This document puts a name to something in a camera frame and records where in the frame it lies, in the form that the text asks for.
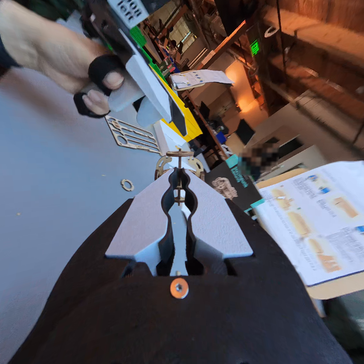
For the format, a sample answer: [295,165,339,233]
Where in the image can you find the open instruction manual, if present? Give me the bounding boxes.
[253,161,364,286]

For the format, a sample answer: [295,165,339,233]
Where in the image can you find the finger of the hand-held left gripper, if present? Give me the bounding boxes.
[119,28,188,137]

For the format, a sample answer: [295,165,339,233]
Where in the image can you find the green plastic bins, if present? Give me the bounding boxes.
[129,25,171,84]

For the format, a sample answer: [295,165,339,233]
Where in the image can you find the black wristwatch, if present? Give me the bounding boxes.
[0,35,22,76]

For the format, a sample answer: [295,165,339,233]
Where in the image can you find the round wooden model assembly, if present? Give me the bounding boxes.
[154,147,206,206]

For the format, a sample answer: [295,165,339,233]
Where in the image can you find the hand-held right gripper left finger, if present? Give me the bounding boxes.
[105,168,178,276]

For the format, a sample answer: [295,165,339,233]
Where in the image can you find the background manual on stand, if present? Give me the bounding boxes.
[170,69,234,91]

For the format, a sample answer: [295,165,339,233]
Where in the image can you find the white box lid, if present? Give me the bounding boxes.
[154,119,211,172]

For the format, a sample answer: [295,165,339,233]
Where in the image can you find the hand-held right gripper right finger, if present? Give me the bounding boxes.
[182,168,253,276]

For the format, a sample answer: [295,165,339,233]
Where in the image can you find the person's left hand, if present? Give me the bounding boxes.
[0,0,126,118]

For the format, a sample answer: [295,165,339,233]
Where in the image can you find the black model kit box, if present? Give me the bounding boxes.
[204,154,265,213]

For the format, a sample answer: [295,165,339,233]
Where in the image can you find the wooden parts fret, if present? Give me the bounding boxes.
[105,115,162,156]

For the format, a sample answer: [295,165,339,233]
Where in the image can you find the nested yellow plastic bins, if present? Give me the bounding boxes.
[159,75,203,143]

